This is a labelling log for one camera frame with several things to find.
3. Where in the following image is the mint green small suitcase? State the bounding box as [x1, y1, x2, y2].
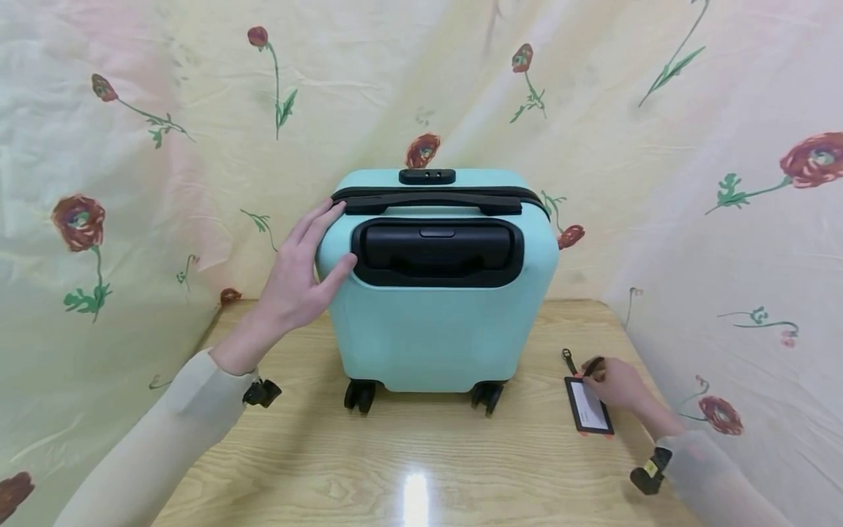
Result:
[315, 168, 560, 419]

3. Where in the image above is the person's left hand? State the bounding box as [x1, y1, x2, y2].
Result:
[209, 198, 359, 377]

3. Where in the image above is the person's right hand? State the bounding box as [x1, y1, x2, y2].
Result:
[581, 356, 685, 442]

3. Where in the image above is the black luggage tag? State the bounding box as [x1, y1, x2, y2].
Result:
[561, 348, 615, 438]

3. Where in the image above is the black wrist band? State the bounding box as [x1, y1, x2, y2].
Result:
[242, 378, 283, 408]
[629, 446, 673, 496]

